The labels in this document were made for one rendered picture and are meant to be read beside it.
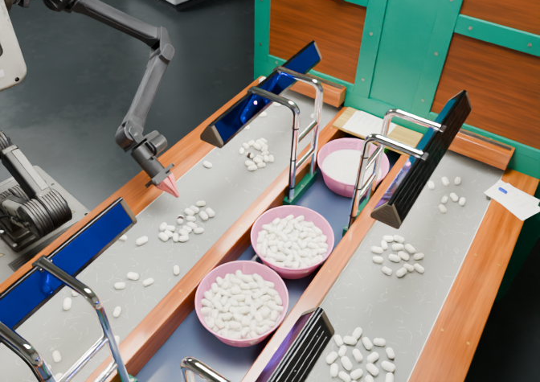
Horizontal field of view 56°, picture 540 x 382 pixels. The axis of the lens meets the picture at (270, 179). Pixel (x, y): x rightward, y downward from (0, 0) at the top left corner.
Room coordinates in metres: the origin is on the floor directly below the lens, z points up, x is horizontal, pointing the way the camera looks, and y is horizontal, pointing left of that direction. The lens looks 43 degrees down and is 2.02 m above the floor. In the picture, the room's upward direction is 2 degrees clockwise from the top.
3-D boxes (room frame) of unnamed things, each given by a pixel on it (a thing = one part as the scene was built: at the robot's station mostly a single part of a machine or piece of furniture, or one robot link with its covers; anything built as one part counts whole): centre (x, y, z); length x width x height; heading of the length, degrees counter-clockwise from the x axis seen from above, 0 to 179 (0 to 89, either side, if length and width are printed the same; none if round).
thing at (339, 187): (1.44, -0.31, 0.72); 0.27 x 0.27 x 0.10
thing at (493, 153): (1.49, -0.74, 0.83); 0.30 x 0.06 x 0.07; 59
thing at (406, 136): (1.62, -0.42, 0.77); 0.33 x 0.15 x 0.01; 59
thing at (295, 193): (1.39, -0.05, 0.90); 0.20 x 0.19 x 0.45; 149
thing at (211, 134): (1.44, 0.02, 1.08); 0.62 x 0.08 x 0.07; 149
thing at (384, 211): (1.15, -0.46, 1.08); 0.62 x 0.08 x 0.07; 149
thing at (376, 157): (1.18, -0.39, 0.90); 0.20 x 0.19 x 0.45; 149
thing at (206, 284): (0.82, 0.07, 0.72); 0.27 x 0.27 x 0.10
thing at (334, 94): (1.84, -0.16, 0.83); 0.30 x 0.06 x 0.07; 59
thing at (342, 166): (1.44, -0.31, 0.71); 0.22 x 0.22 x 0.06
